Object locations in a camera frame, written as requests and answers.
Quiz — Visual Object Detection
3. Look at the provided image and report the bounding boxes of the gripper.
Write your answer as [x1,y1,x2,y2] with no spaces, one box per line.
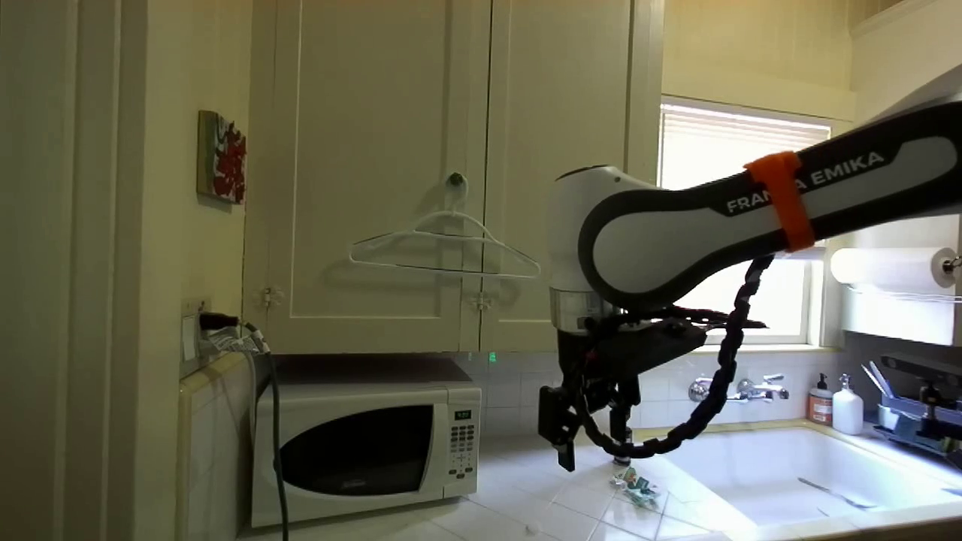
[537,329,641,473]

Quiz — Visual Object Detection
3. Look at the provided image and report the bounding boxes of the white microwave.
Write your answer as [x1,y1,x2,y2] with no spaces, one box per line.
[251,379,483,528]

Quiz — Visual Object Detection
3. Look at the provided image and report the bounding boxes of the microwave door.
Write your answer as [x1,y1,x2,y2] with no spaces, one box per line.
[254,389,452,522]

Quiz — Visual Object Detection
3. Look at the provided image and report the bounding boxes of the cream cabinet door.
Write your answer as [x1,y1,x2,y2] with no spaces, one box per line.
[481,0,634,352]
[269,0,494,352]

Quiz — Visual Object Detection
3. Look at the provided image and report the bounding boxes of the crumpled wrapper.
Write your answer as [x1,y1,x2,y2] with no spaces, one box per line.
[611,467,664,510]

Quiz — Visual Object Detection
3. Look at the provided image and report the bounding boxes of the white sink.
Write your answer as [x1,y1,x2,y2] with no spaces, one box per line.
[645,422,962,530]

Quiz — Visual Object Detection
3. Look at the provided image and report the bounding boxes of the orange soap bottle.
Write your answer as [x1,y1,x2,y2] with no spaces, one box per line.
[808,373,834,428]

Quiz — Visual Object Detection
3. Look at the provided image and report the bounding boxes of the metal utensil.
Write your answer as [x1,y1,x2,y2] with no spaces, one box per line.
[797,476,879,511]

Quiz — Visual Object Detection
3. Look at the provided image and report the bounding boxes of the white pump bottle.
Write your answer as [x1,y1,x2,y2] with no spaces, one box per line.
[832,373,864,437]

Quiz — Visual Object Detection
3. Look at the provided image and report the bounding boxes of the window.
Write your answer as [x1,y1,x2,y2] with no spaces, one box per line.
[658,96,836,348]

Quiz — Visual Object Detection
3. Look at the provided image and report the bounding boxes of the paper towel roll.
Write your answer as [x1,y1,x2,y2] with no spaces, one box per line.
[829,246,960,295]

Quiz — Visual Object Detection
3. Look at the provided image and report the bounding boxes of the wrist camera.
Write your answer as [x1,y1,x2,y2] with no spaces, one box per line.
[594,314,769,378]

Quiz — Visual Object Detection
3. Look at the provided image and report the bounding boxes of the chrome wall tap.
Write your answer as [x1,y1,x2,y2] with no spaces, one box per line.
[687,373,791,405]

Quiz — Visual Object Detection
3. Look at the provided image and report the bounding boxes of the white wire clothes hanger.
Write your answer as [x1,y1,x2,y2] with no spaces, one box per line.
[348,209,543,281]

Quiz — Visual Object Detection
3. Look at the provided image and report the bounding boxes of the black cable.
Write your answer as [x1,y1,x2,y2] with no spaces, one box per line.
[198,311,291,541]

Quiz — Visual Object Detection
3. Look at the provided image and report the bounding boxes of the camera on mount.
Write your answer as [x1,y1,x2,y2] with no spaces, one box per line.
[872,352,962,471]

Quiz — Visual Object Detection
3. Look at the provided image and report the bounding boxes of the cream wall cabinet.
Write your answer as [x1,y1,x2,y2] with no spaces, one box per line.
[243,0,665,355]

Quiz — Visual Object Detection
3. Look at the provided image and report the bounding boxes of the wall socket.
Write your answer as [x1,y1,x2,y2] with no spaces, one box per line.
[180,298,213,379]

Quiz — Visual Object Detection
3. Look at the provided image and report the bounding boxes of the small wall picture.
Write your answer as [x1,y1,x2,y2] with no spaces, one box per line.
[196,110,248,206]

